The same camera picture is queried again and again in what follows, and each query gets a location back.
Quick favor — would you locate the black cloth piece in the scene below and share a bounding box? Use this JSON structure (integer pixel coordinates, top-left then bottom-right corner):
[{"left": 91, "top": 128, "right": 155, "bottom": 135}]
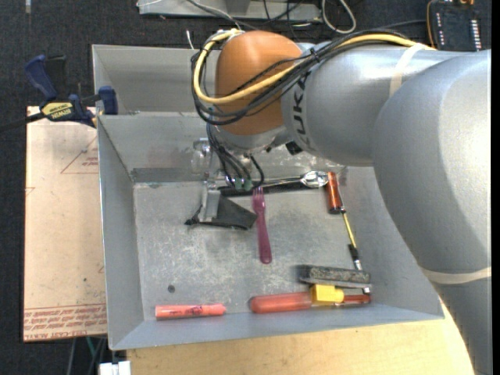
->
[{"left": 184, "top": 195, "right": 259, "bottom": 231}]

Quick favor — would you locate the clear glass thing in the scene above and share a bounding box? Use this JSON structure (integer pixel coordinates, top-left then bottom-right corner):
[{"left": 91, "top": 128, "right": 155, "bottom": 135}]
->
[{"left": 190, "top": 137, "right": 214, "bottom": 176}]

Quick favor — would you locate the purple plastic fork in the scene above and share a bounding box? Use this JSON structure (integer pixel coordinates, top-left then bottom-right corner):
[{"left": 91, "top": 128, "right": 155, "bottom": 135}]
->
[{"left": 252, "top": 186, "right": 273, "bottom": 265}]

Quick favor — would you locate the grey metal bin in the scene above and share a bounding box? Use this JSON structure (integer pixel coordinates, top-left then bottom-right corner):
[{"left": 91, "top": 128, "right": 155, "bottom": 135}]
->
[{"left": 91, "top": 44, "right": 445, "bottom": 352}]

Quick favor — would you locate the metal spoon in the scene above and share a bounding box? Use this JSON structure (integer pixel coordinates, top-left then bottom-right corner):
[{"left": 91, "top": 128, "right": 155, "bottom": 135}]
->
[{"left": 258, "top": 170, "right": 330, "bottom": 190}]

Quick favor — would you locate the dark grey flat block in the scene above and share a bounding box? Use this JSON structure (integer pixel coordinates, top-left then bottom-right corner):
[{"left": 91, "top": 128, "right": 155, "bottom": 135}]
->
[{"left": 297, "top": 264, "right": 373, "bottom": 293}]

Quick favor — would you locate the yellow plastic block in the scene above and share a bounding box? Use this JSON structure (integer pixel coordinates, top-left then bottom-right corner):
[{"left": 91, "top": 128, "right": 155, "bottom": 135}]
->
[{"left": 309, "top": 284, "right": 345, "bottom": 305}]

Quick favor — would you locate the brown cardboard board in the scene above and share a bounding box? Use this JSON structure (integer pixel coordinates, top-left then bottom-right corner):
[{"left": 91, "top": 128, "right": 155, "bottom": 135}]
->
[{"left": 23, "top": 105, "right": 109, "bottom": 343}]

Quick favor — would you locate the red handled screwdriver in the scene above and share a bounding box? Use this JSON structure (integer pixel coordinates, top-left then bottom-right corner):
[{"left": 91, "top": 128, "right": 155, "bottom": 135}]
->
[{"left": 248, "top": 291, "right": 373, "bottom": 315}]

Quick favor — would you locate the amber handled screwdriver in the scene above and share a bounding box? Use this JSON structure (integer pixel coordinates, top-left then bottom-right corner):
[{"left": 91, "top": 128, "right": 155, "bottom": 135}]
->
[{"left": 326, "top": 170, "right": 363, "bottom": 272}]

